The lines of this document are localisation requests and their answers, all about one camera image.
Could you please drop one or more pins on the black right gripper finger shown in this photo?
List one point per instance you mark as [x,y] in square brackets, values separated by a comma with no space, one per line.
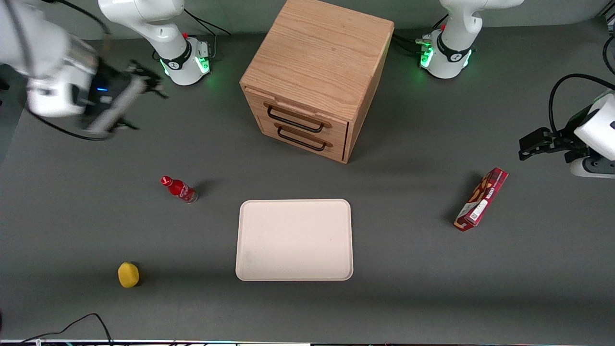
[126,126]
[146,79]

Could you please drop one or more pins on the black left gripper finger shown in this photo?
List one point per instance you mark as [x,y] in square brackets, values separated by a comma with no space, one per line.
[528,154]
[538,137]

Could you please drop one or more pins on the wooden drawer with shallow front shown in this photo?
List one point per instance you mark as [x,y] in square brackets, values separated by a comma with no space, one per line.
[298,113]

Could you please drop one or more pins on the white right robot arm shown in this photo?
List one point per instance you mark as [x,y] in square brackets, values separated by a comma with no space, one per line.
[158,29]

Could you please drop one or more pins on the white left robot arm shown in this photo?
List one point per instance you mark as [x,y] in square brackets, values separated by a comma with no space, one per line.
[456,48]

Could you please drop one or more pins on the wooden drawer with tall front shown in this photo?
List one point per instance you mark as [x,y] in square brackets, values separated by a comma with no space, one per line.
[307,149]

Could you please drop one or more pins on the wooden drawer cabinet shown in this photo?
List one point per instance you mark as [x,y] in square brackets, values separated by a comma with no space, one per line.
[326,53]

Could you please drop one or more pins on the red snack box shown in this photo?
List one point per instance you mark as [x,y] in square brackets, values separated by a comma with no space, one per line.
[481,201]

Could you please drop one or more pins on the red soda bottle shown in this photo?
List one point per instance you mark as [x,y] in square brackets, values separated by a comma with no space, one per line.
[179,189]

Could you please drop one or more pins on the yellow lemon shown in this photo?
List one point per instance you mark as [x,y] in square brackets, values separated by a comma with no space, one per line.
[128,275]

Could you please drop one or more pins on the beige plastic tray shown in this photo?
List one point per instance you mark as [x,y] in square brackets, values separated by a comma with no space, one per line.
[294,240]

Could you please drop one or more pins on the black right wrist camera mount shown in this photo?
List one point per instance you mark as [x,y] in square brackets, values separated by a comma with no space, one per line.
[109,81]

